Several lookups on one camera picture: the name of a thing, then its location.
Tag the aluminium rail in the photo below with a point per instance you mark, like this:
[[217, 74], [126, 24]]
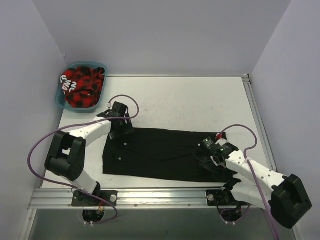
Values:
[[143, 198], [263, 138]]

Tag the black long sleeve shirt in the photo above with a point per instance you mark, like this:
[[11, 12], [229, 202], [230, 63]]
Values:
[[162, 154]]

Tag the aluminium front rail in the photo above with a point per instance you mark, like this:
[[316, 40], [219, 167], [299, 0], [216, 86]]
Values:
[[143, 198]]

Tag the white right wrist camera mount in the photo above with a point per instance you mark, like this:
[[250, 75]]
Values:
[[220, 137]]

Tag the red black plaid shirt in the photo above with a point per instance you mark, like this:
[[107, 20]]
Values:
[[82, 86]]

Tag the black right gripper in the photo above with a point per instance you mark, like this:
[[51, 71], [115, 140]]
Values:
[[204, 157]]

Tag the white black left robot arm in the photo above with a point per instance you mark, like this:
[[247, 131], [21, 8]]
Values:
[[66, 155]]

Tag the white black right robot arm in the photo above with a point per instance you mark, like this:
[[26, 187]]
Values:
[[283, 197]]

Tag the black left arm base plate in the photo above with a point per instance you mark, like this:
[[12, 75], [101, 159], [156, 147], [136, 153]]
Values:
[[83, 200]]

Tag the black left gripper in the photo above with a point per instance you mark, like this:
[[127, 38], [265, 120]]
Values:
[[120, 127]]

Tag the aluminium right side rail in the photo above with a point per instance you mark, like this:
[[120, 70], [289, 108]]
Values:
[[263, 138]]

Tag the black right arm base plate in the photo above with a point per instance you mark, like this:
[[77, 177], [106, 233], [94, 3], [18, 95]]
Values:
[[218, 197]]

